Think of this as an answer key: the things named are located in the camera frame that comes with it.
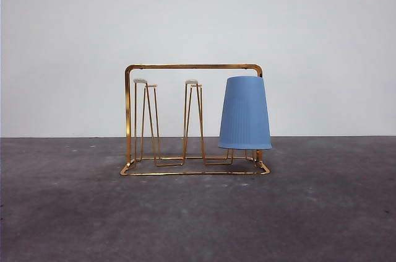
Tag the blue ribbed plastic cup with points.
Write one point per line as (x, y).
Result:
(244, 113)

